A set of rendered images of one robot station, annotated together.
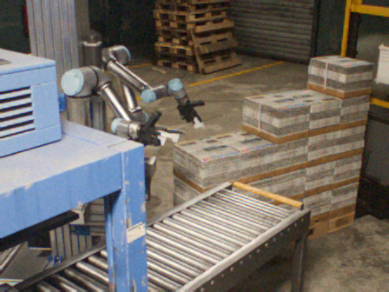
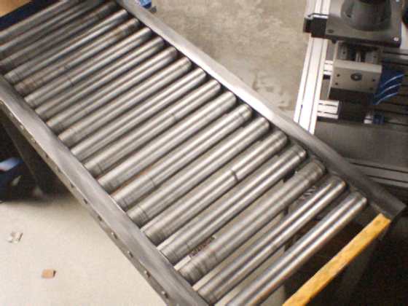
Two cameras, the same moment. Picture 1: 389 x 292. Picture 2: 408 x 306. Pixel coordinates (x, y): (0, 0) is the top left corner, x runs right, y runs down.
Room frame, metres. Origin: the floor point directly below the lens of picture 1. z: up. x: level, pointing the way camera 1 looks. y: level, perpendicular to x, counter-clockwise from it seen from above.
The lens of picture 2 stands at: (2.53, -0.70, 1.84)
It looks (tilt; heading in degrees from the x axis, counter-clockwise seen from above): 54 degrees down; 107
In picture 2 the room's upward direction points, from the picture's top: 6 degrees counter-clockwise
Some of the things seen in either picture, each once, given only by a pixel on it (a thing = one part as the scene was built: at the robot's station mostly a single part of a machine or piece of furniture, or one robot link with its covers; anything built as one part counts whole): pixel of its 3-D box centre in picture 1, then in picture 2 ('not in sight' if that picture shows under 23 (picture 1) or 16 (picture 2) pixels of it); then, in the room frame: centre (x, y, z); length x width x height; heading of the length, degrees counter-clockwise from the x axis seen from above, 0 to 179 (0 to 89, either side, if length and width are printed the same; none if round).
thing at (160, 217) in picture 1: (142, 235); (210, 79); (2.26, 0.36, 0.74); 1.34 x 0.05 x 0.12; 143
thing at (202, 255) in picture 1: (182, 247); (141, 114); (2.11, 0.16, 0.77); 0.47 x 0.05 x 0.05; 53
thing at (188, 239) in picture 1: (191, 242); (156, 127); (2.16, 0.12, 0.77); 0.47 x 0.05 x 0.05; 53
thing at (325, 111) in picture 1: (307, 111); not in sight; (3.78, -0.61, 0.95); 0.38 x 0.29 x 0.23; 35
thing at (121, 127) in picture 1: (124, 128); not in sight; (2.45, 0.46, 1.21); 0.11 x 0.08 x 0.09; 62
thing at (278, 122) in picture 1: (275, 117); not in sight; (3.61, -0.37, 0.95); 0.38 x 0.29 x 0.23; 37
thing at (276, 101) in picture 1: (277, 101); not in sight; (3.61, -0.37, 1.06); 0.37 x 0.29 x 0.01; 37
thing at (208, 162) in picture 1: (256, 192); not in sight; (3.53, -0.26, 0.42); 1.17 x 0.39 x 0.83; 125
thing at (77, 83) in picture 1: (82, 122); not in sight; (2.57, 0.69, 1.19); 0.15 x 0.12 x 0.55; 152
